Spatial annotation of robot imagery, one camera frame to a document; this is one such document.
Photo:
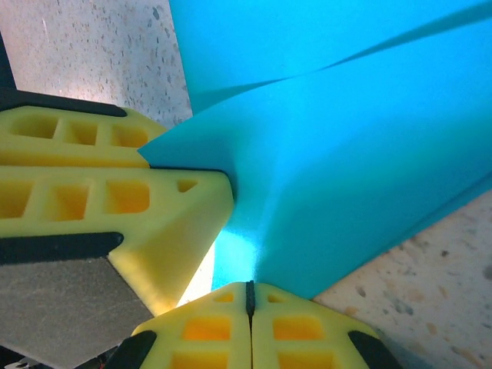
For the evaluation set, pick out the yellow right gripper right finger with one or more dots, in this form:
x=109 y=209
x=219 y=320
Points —
x=307 y=346

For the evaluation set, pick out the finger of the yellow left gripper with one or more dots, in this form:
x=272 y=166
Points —
x=77 y=153
x=173 y=230

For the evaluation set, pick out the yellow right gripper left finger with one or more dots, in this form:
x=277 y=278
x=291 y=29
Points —
x=200 y=346

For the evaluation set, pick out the teal cloth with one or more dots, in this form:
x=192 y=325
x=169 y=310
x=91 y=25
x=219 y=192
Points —
x=346 y=153

